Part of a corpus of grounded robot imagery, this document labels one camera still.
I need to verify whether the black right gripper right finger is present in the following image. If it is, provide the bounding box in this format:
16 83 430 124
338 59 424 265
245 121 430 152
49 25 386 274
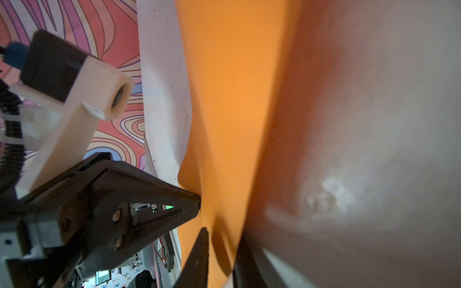
232 237 267 288

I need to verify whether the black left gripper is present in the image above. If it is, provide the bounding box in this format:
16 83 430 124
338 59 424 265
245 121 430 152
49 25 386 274
1 152 201 288

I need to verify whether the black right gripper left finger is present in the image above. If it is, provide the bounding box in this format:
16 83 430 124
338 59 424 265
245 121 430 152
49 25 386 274
174 228 210 288

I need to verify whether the orange paper sheet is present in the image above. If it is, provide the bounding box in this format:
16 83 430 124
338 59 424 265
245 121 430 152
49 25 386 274
176 1 303 288

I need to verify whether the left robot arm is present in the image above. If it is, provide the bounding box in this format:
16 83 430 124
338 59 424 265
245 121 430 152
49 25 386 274
1 84 200 288

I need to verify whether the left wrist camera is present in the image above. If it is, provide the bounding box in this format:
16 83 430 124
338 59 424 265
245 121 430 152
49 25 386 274
1 30 134 199

